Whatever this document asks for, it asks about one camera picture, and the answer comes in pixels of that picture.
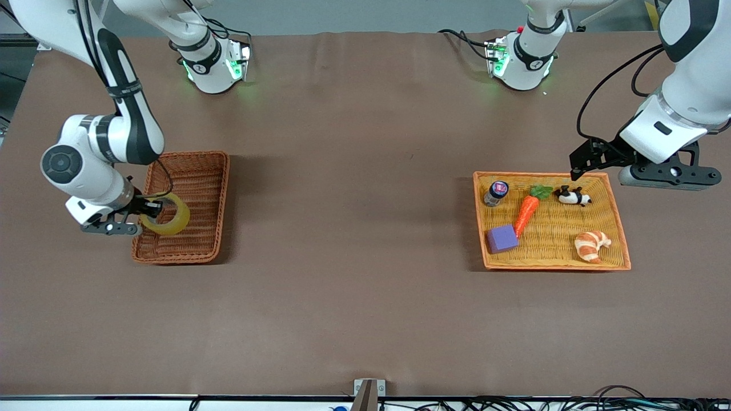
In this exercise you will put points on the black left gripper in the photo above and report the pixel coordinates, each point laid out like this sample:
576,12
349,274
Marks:
610,152

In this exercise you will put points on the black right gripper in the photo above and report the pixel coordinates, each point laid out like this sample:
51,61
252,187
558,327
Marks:
144,206

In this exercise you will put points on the clear yellowish tape roll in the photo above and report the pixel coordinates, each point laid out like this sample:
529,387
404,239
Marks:
180,221

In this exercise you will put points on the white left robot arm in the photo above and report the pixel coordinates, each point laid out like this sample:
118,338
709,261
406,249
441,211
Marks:
694,68

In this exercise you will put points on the brown wicker basket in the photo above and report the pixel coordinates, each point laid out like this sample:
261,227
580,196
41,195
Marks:
191,194

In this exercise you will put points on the orange wicker basket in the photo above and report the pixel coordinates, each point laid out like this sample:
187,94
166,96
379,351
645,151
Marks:
554,254

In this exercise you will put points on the black white panda toy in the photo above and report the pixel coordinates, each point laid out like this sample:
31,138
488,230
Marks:
573,197

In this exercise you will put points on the orange toy carrot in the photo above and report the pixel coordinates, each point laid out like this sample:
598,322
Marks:
526,212

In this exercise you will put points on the toy croissant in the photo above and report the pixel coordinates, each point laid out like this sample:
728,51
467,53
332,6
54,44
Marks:
590,244

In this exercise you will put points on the small dark-lidded jar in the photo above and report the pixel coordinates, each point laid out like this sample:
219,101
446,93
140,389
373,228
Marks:
495,194

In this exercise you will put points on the purple cube block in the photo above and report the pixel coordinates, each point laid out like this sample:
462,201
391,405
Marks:
502,238

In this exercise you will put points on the brown table mat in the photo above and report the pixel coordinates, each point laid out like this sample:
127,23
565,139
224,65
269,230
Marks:
354,285

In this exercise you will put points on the metal table edge bracket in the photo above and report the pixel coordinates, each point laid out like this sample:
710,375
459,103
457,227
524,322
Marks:
368,395

